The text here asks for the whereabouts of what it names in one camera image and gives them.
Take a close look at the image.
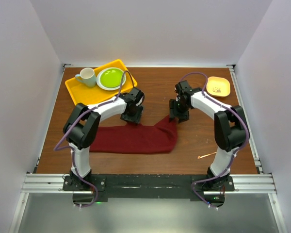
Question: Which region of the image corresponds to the light blue ceramic mug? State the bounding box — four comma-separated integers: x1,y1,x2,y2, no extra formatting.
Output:
75,67,96,88

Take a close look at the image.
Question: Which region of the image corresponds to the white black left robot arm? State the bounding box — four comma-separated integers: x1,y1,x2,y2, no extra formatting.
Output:
63,87,145,191

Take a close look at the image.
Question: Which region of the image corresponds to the small yellow square dish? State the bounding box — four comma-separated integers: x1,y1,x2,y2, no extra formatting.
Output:
206,76,231,98

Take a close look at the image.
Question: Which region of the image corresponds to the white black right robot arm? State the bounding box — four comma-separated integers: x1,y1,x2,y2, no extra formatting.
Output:
169,81,250,191

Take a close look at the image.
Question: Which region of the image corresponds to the green plate white rim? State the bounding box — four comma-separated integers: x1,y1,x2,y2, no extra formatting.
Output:
96,67,126,91

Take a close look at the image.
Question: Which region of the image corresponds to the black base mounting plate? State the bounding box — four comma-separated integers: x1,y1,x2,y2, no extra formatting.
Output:
63,173,235,202

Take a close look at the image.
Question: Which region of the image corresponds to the dark red cloth napkin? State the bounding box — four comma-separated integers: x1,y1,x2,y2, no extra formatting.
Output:
89,116,178,154

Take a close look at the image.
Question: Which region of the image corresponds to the yellow plastic tray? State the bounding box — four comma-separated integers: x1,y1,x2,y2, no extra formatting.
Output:
65,59,137,105

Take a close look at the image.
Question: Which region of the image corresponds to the aluminium frame rail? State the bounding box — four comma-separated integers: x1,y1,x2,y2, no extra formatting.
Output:
21,174,277,194

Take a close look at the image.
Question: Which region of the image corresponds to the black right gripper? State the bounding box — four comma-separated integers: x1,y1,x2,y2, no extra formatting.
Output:
169,99,191,124

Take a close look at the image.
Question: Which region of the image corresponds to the copper coloured spoon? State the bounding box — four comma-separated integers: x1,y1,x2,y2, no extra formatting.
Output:
197,152,216,159

